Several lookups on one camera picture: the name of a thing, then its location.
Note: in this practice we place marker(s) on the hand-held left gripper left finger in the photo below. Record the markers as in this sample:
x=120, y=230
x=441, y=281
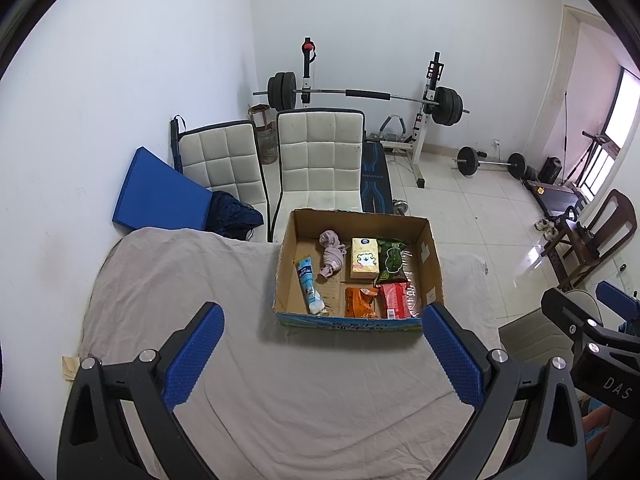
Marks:
x=195, y=355

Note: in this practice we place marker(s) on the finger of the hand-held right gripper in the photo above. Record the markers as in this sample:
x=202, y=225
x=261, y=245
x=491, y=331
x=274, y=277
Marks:
x=565, y=310
x=620, y=300

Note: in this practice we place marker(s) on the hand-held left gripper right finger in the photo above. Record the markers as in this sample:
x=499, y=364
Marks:
x=450, y=355

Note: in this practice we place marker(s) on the red snack packet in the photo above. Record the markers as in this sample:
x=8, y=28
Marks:
x=395, y=300

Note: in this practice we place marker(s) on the orange snack packet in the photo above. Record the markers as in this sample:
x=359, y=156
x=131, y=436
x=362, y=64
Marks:
x=360, y=302

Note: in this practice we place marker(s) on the green snack packet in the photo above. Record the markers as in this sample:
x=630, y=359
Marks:
x=392, y=262

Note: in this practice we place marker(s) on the yellow tissue pack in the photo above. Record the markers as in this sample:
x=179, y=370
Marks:
x=364, y=260

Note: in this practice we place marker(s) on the cardboard box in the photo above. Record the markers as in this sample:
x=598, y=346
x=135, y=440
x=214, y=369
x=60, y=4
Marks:
x=332, y=295

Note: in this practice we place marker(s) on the blue tube packet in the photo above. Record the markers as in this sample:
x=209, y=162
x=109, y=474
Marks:
x=307, y=285

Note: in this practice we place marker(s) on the pink sock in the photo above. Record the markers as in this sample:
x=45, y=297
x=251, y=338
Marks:
x=332, y=257

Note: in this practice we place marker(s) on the person's right forearm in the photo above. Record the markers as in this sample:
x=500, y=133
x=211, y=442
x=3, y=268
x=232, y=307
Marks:
x=597, y=430

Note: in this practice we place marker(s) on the white shoe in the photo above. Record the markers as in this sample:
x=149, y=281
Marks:
x=540, y=225
x=552, y=230

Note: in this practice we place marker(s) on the dark wooden chair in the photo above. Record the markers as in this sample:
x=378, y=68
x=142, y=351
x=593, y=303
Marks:
x=617, y=215

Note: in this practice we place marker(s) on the grey tablecloth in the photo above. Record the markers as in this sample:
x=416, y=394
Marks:
x=300, y=385

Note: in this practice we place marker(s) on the treadmill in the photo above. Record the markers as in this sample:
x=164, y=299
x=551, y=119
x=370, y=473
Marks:
x=550, y=195

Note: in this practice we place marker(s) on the black speaker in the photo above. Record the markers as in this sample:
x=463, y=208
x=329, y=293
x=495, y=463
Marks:
x=551, y=170

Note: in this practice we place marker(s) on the dark blue jacket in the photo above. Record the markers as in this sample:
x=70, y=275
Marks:
x=235, y=215

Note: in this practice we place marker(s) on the black folding stand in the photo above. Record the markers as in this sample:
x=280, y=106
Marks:
x=595, y=150

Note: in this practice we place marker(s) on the blue foam mat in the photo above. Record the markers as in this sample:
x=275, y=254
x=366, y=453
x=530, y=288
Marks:
x=155, y=190

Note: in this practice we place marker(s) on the thin black pole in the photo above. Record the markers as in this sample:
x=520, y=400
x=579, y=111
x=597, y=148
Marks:
x=565, y=135

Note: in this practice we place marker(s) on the short barbell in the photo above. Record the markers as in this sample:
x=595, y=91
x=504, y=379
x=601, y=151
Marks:
x=467, y=161

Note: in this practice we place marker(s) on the window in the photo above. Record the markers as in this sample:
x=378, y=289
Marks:
x=620, y=115

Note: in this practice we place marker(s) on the white padded chair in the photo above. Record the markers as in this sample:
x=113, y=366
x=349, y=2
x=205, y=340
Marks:
x=320, y=160
x=220, y=165

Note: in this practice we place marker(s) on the black weight bench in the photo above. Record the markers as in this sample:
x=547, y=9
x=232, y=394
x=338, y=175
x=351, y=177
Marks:
x=374, y=175

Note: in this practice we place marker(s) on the white weight rack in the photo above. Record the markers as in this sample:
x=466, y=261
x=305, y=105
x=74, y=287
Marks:
x=422, y=145

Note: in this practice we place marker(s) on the brown jar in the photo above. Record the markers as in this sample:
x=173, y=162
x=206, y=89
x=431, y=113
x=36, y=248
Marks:
x=266, y=145

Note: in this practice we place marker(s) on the long barbell with plates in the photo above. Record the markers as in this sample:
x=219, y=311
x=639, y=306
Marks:
x=367, y=94

